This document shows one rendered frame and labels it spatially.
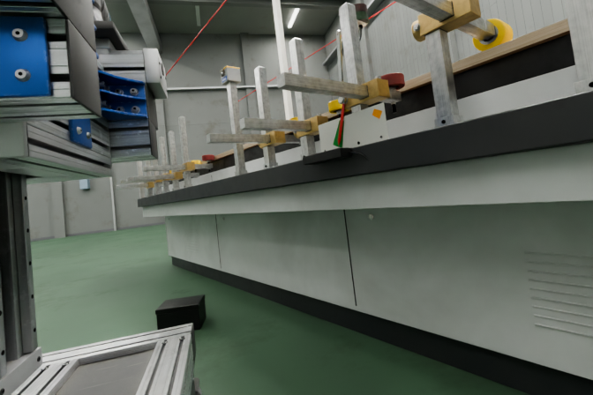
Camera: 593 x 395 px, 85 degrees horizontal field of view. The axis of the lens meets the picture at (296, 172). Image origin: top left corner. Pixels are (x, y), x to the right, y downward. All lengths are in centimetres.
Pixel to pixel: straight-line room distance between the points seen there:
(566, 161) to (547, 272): 34
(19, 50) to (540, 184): 81
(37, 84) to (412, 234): 101
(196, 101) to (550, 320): 1212
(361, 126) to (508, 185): 39
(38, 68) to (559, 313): 108
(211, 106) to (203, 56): 188
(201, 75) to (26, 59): 1245
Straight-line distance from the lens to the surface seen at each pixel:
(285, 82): 73
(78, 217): 1276
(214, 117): 1238
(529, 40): 98
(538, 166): 76
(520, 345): 110
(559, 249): 98
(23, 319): 80
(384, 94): 92
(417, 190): 86
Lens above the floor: 60
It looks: 3 degrees up
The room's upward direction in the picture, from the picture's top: 7 degrees counter-clockwise
